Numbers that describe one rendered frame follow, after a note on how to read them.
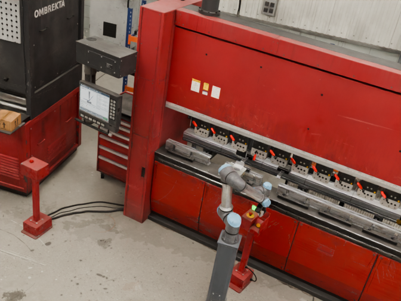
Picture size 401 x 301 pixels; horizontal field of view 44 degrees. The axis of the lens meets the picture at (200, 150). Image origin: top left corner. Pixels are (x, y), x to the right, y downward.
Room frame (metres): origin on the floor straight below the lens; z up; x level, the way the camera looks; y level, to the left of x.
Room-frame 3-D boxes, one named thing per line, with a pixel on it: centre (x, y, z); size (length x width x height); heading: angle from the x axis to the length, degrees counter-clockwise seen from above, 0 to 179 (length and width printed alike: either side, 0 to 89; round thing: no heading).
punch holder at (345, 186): (3.69, -1.29, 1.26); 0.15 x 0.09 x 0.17; 67
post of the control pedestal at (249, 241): (3.58, -0.59, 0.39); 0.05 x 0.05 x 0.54; 59
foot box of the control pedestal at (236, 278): (3.56, -0.57, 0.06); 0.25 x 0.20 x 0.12; 149
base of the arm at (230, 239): (3.24, -0.37, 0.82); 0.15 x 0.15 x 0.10
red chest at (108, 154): (4.97, 0.86, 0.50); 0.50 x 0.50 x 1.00; 67
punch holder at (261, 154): (4.00, -0.55, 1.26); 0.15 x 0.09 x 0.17; 67
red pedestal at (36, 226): (3.81, 1.51, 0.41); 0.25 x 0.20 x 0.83; 157
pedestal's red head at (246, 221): (3.58, -0.59, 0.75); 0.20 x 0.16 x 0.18; 59
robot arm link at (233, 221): (3.24, -0.36, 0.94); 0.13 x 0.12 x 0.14; 29
